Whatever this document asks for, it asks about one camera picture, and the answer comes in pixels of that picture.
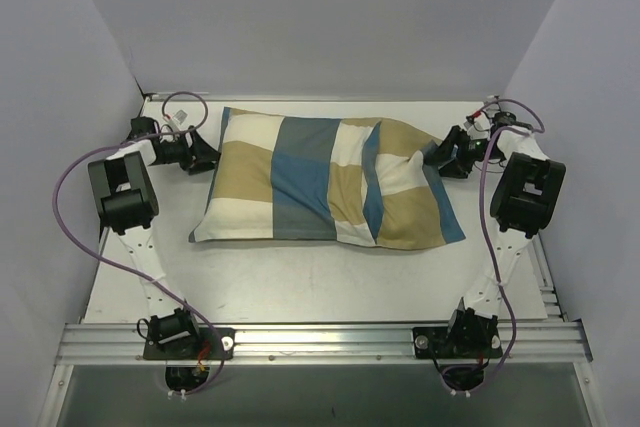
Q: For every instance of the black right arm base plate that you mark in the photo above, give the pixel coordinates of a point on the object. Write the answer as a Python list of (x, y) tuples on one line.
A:
[(459, 343)]

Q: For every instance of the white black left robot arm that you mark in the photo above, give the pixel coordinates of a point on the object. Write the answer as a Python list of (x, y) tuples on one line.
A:
[(126, 203)]

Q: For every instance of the aluminium back frame rail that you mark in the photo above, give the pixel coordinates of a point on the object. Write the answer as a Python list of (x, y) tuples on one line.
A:
[(213, 97)]

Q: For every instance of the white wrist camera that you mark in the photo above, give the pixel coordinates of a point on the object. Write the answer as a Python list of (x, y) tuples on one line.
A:
[(178, 120), (478, 122)]

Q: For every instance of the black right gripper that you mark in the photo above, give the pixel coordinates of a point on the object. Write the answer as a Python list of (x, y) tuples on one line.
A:
[(451, 152)]

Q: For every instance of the blue tan white checked pillowcase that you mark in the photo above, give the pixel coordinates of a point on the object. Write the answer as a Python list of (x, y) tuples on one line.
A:
[(358, 181)]

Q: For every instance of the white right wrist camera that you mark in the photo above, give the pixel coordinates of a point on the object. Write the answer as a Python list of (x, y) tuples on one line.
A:
[(478, 122)]

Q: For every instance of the aluminium front frame rail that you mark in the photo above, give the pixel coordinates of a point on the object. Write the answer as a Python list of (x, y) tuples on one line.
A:
[(359, 344)]

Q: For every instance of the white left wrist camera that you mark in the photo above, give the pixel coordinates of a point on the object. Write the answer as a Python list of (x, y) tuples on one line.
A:
[(178, 120)]

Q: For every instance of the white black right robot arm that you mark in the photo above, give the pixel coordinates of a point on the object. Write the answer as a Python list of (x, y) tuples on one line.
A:
[(521, 206)]

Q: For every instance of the aluminium frame rail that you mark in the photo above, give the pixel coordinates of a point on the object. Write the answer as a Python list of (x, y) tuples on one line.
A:
[(213, 97), (359, 344)]

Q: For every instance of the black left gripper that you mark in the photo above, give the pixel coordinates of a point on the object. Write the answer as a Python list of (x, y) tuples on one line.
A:
[(192, 150)]

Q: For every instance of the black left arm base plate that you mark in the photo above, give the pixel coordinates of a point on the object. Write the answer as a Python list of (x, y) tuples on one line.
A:
[(206, 347)]

